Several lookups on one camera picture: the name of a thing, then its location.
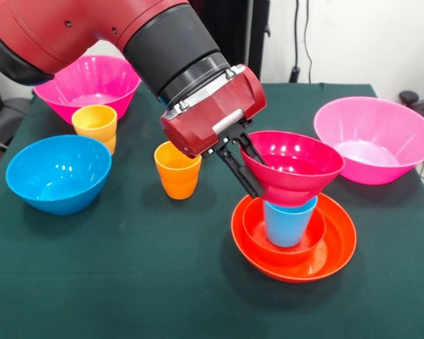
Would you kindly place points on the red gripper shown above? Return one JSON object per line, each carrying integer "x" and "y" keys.
{"x": 212, "y": 113}

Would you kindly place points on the small red plastic bowl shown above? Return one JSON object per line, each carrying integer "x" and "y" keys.
{"x": 293, "y": 183}

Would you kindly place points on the small orange plastic bowl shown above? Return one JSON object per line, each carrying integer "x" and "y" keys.
{"x": 254, "y": 229}

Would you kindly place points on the orange plastic cup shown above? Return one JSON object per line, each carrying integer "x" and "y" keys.
{"x": 178, "y": 180}

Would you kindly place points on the blue plastic cup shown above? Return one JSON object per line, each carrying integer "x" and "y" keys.
{"x": 286, "y": 226}

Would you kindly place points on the large orange plastic bowl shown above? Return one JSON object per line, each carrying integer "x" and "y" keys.
{"x": 341, "y": 240}

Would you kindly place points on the large pink plastic bowl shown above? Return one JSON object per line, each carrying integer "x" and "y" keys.
{"x": 99, "y": 81}
{"x": 374, "y": 141}

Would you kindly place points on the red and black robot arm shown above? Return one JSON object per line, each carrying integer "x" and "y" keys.
{"x": 92, "y": 24}

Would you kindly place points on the yellow plastic cup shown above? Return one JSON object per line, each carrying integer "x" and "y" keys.
{"x": 95, "y": 123}

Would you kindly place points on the blue plastic bowl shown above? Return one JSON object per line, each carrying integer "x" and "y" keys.
{"x": 56, "y": 176}

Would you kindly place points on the dark green tablecloth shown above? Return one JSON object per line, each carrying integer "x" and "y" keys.
{"x": 92, "y": 300}

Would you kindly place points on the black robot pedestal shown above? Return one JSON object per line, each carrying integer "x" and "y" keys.
{"x": 240, "y": 35}

